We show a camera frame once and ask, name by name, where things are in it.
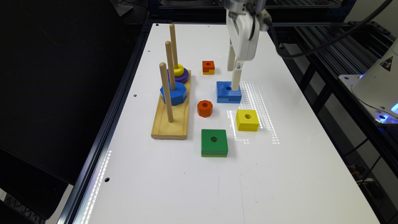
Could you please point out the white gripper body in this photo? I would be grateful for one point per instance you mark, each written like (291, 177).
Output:
(244, 33)

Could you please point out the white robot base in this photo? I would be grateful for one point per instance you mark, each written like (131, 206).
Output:
(376, 89)

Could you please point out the black aluminium side rack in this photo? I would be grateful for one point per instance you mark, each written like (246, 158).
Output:
(367, 148)

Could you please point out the wooden peg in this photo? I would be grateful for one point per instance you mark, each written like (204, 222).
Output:
(166, 89)
(174, 45)
(168, 48)

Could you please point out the orange hexagonal block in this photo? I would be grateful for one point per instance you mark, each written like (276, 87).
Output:
(205, 108)

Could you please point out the black metal table frame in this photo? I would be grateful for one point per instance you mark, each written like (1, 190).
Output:
(80, 203)

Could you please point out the blue square block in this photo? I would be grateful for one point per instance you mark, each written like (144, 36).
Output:
(225, 94)

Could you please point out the orange and yellow square block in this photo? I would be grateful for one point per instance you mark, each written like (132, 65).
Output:
(208, 67)

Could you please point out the middle wooden peg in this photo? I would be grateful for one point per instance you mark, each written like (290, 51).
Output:
(168, 48)

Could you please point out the back wooden peg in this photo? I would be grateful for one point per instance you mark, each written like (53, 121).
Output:
(174, 45)

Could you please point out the purple round disc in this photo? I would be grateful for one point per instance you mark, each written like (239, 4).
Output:
(181, 74)

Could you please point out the blue octagonal block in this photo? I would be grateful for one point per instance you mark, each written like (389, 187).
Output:
(179, 95)

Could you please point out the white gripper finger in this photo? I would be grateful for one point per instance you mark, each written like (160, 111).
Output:
(231, 58)
(237, 70)

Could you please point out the green square block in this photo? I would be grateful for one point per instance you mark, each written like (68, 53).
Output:
(214, 143)

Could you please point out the front wooden peg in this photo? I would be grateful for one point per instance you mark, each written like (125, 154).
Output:
(166, 89)

